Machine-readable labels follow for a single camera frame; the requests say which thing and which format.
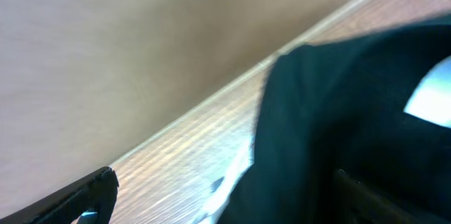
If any black t-shirt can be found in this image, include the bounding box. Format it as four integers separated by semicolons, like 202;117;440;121
218;15;450;223

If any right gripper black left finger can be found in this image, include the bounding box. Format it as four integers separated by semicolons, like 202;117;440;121
1;166;119;224

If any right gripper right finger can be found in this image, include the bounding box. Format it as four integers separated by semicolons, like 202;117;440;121
334;169;421;224

